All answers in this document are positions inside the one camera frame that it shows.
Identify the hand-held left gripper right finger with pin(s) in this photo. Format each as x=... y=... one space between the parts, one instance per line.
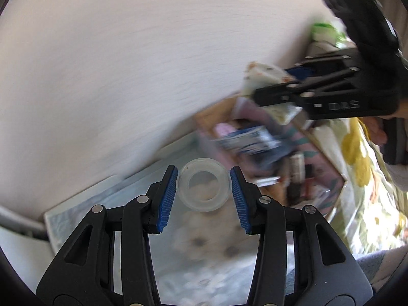
x=239 y=197

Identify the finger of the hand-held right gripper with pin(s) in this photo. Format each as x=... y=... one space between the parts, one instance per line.
x=325 y=63
x=274 y=95

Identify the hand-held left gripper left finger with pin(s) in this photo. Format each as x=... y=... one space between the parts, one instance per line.
x=167 y=200

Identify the translucent tape roll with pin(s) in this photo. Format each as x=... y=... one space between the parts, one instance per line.
x=220 y=194

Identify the cream floral pouch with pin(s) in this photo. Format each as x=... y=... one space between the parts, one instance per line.
x=264 y=75

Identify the blue packet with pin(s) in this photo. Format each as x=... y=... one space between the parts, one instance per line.
x=245 y=142

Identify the cardboard box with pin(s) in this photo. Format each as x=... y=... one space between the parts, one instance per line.
x=210 y=114

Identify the person's right forearm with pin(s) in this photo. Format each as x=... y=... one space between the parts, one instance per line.
x=398 y=177

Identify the person's right hand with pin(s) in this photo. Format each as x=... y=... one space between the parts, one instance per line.
x=377 y=132

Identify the green white packet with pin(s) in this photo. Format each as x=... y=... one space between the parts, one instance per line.
x=325 y=32

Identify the pale blue floral mat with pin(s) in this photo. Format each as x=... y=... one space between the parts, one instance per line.
x=197 y=251

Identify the pink plush band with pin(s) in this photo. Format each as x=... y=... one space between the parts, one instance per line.
x=224 y=130

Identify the yellow green floral blanket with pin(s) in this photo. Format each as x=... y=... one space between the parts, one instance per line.
x=357 y=178

